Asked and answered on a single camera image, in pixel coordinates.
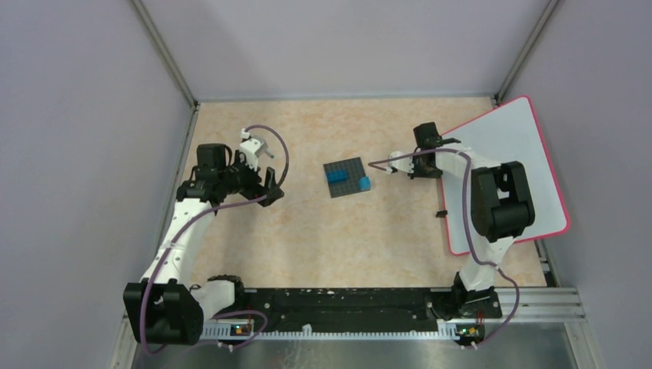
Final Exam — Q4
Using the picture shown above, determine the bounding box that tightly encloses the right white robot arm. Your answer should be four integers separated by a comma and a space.
409, 122, 535, 320

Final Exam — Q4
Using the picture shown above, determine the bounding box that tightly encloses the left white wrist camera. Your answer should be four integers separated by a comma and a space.
239, 128, 268, 170

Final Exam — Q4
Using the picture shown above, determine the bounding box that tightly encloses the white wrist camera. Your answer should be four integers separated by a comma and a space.
387, 151, 414, 175
239, 128, 268, 170

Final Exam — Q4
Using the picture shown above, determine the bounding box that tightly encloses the blue lego brick stack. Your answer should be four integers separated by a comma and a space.
326, 169, 348, 185

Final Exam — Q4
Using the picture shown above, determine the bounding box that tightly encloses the light blue lego brick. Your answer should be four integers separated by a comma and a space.
358, 176, 371, 191

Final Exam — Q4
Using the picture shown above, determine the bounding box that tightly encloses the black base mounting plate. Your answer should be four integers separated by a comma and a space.
220, 288, 503, 333

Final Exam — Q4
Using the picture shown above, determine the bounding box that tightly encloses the white board with red frame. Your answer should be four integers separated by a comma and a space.
425, 96, 569, 255

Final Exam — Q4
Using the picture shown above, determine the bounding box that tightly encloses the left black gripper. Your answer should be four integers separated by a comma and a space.
218, 149, 284, 207

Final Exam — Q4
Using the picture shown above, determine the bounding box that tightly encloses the white cable duct rail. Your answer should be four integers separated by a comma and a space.
200, 321, 460, 341

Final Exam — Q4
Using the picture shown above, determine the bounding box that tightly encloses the grey lego baseplate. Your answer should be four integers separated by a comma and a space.
323, 157, 371, 198

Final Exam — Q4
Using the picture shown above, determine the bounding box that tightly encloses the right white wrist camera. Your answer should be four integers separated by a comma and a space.
387, 151, 414, 175

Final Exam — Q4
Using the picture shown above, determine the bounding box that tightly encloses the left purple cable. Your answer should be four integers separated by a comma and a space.
138, 124, 291, 357

